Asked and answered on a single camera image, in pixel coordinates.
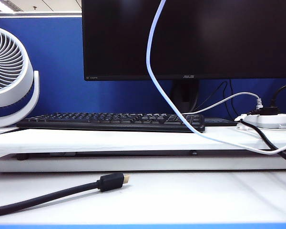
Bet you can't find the white Type-C charging cable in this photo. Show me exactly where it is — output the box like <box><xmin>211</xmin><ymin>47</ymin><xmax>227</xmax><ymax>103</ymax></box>
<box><xmin>146</xmin><ymin>0</ymin><xmax>286</xmax><ymax>156</ymax></box>

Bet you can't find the black computer keyboard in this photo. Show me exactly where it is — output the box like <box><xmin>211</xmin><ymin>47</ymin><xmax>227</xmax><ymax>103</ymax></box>
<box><xmin>16</xmin><ymin>112</ymin><xmax>206</xmax><ymax>134</ymax></box>

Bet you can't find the white desk riser shelf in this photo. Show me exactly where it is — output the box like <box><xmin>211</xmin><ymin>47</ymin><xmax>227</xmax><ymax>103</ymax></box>
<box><xmin>0</xmin><ymin>125</ymin><xmax>286</xmax><ymax>173</ymax></box>

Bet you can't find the dark blue flat pad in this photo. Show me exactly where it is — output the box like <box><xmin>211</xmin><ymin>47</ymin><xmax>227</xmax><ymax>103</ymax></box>
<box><xmin>204</xmin><ymin>117</ymin><xmax>238</xmax><ymax>127</ymax></box>

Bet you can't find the blue cubicle partition panel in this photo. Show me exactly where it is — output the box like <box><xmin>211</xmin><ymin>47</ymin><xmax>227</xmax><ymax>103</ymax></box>
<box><xmin>0</xmin><ymin>13</ymin><xmax>286</xmax><ymax>120</ymax></box>

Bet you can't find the black computer monitor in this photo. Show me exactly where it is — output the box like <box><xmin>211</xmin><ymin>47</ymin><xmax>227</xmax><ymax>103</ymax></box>
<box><xmin>82</xmin><ymin>0</ymin><xmax>286</xmax><ymax>113</ymax></box>

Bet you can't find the white round desk fan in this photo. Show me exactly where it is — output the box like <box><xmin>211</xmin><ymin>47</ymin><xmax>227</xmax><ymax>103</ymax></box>
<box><xmin>0</xmin><ymin>25</ymin><xmax>41</xmax><ymax>129</ymax></box>

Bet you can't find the white power strip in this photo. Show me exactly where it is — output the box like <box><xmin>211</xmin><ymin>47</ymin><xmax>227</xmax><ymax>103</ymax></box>
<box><xmin>235</xmin><ymin>113</ymin><xmax>286</xmax><ymax>131</ymax></box>

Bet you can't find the black HDMI cable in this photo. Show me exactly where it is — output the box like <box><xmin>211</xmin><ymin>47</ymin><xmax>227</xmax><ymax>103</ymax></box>
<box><xmin>0</xmin><ymin>172</ymin><xmax>131</xmax><ymax>218</ymax></box>

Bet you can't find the grey-white cable with clear plug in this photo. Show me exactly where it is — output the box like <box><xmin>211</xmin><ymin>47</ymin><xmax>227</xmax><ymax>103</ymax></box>
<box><xmin>181</xmin><ymin>92</ymin><xmax>265</xmax><ymax>115</ymax></box>

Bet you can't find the black plug with cable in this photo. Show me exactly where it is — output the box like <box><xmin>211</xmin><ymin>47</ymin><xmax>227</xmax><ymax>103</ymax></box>
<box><xmin>251</xmin><ymin>83</ymin><xmax>286</xmax><ymax>116</ymax></box>

